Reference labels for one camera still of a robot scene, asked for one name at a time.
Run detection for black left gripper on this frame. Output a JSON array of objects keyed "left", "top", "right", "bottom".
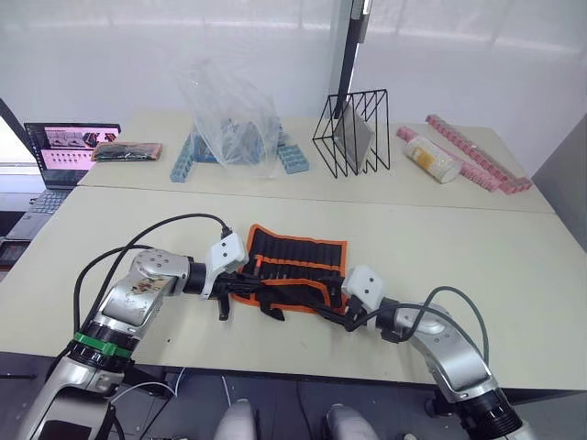
[{"left": 211, "top": 270, "right": 270, "bottom": 323}]

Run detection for folded black orange tool roll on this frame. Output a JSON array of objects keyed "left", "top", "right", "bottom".
[{"left": 91, "top": 141, "right": 163, "bottom": 162}]

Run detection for grey rounded shape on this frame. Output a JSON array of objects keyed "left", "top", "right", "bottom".
[
  {"left": 214, "top": 398, "right": 256, "bottom": 440},
  {"left": 326, "top": 402, "right": 371, "bottom": 440}
]

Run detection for white cable under table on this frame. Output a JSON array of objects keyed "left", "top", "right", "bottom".
[{"left": 111, "top": 366, "right": 187, "bottom": 405}]

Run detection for black laptop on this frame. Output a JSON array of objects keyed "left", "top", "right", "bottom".
[{"left": 3, "top": 120, "right": 123, "bottom": 242}]

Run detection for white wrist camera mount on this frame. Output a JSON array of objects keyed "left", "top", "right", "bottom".
[
  {"left": 198, "top": 232, "right": 249, "bottom": 303},
  {"left": 340, "top": 264, "right": 387, "bottom": 318}
]

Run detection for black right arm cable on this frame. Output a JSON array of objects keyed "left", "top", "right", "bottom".
[{"left": 346, "top": 285, "right": 491, "bottom": 368}]

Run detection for blue boxes in bag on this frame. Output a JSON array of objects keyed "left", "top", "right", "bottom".
[{"left": 195, "top": 117, "right": 282, "bottom": 165}]

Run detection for long pink box strip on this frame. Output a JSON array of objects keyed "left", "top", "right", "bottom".
[{"left": 425, "top": 114, "right": 534, "bottom": 197}]

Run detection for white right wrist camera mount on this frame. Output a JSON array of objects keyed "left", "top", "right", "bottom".
[{"left": 340, "top": 264, "right": 387, "bottom": 318}]

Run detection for black slanted strut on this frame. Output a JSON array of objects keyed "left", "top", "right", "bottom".
[{"left": 0, "top": 97, "right": 46, "bottom": 184}]

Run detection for black upright post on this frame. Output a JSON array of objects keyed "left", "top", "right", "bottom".
[{"left": 335, "top": 0, "right": 375, "bottom": 121}]

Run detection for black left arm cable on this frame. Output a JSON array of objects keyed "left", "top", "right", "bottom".
[{"left": 72, "top": 212, "right": 233, "bottom": 363}]

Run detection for blue box stack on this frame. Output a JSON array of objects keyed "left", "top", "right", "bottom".
[{"left": 273, "top": 130, "right": 309, "bottom": 176}]

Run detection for clear plastic bag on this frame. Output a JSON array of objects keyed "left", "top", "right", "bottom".
[{"left": 176, "top": 58, "right": 283, "bottom": 180}]

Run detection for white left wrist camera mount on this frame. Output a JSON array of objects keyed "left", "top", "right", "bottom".
[{"left": 198, "top": 232, "right": 249, "bottom": 303}]

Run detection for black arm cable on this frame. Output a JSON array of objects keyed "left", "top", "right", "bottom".
[
  {"left": 72, "top": 212, "right": 233, "bottom": 363},
  {"left": 346, "top": 285, "right": 491, "bottom": 368}
]

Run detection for black orange tool roll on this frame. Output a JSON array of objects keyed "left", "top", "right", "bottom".
[
  {"left": 227, "top": 223, "right": 349, "bottom": 322},
  {"left": 91, "top": 141, "right": 163, "bottom": 162}
]

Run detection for blue box strip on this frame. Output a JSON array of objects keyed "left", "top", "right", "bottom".
[{"left": 170, "top": 131, "right": 204, "bottom": 185}]

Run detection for black wire rack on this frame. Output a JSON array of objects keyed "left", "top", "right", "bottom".
[{"left": 312, "top": 88, "right": 392, "bottom": 180}]

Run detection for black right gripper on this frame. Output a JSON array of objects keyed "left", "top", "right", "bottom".
[{"left": 314, "top": 284, "right": 366, "bottom": 332}]

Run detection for grey flat plate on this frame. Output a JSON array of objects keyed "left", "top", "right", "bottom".
[{"left": 331, "top": 103, "right": 374, "bottom": 171}]

